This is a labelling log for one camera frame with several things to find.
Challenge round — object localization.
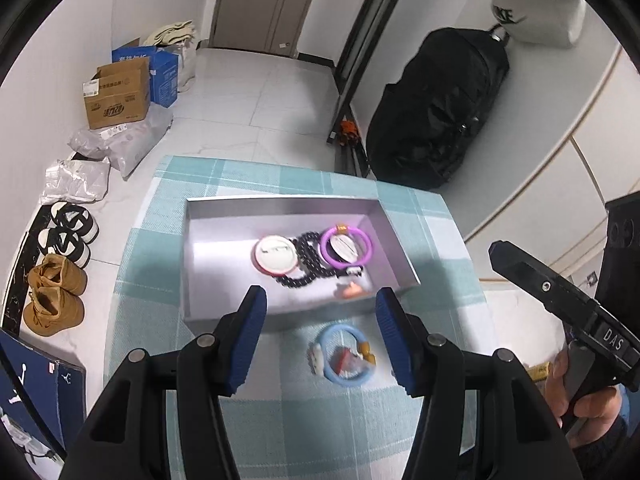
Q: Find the white round pin badge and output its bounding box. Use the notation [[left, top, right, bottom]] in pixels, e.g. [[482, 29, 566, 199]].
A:
[[327, 235, 366, 264]]

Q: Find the person's right forearm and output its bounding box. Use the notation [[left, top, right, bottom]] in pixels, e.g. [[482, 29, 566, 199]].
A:
[[570, 410, 640, 480]]

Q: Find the red-rimmed white bracelet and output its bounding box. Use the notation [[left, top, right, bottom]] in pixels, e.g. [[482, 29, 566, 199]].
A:
[[253, 234, 299, 277]]

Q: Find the brown cardboard box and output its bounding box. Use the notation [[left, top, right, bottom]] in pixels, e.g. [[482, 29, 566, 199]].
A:
[[82, 56, 152, 131]]

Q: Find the person's right hand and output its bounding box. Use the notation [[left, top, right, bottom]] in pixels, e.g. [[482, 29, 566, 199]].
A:
[[544, 347, 628, 448]]

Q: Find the clear plastic wrapping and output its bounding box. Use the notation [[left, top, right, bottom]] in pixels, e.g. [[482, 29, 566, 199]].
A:
[[40, 159, 111, 206]]

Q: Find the purple bracelet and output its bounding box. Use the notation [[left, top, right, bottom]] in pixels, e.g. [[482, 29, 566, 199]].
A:
[[319, 225, 375, 269]]

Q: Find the blue cardboard box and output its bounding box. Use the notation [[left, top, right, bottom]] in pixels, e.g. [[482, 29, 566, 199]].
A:
[[111, 45, 180, 107]]

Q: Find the white hanging bag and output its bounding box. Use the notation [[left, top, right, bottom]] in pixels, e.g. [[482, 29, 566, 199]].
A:
[[477, 0, 587, 50]]

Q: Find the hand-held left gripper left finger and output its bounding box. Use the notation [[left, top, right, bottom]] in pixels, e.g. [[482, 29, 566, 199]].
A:
[[60, 285, 269, 480]]

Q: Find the dark blue shoe box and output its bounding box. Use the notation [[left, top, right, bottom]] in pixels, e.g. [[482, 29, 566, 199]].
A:
[[0, 330, 87, 453]]

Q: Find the black folding rack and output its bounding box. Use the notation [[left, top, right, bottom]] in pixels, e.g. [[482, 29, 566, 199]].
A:
[[327, 0, 431, 147]]

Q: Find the silver cardboard box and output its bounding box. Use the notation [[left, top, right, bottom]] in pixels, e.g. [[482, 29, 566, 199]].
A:
[[182, 196, 422, 333]]

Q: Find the light blue bracelet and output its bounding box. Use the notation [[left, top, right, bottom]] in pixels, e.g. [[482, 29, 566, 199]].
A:
[[307, 323, 377, 388]]

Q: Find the black bead bracelet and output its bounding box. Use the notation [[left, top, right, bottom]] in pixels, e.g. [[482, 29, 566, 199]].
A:
[[274, 229, 353, 292]]

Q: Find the small red clear packet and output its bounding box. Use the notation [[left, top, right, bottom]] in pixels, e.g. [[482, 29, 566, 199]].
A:
[[331, 346, 369, 379]]

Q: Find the grey plastic mailer bag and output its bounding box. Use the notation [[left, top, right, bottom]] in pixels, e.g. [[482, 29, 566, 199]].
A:
[[67, 105, 174, 180]]

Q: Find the cream canvas bag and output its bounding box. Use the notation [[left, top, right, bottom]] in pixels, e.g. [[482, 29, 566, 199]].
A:
[[142, 20, 202, 92]]

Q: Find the white wardrobe gold trim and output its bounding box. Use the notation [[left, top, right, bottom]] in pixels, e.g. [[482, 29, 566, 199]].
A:
[[462, 45, 640, 283]]

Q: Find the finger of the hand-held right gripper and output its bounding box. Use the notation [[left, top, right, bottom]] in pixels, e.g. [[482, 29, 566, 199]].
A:
[[489, 240, 596, 335]]

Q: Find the brown door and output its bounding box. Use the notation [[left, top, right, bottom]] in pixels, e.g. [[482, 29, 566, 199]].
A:
[[209, 0, 326, 58]]

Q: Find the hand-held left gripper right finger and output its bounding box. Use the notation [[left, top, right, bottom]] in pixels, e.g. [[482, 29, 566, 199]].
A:
[[375, 286, 586, 480]]

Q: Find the black backpack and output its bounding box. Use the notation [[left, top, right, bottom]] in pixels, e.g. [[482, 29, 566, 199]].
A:
[[365, 27, 511, 191]]

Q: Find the tan suede boot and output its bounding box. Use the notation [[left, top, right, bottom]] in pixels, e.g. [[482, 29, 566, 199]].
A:
[[22, 287, 85, 337], [27, 254, 89, 296]]

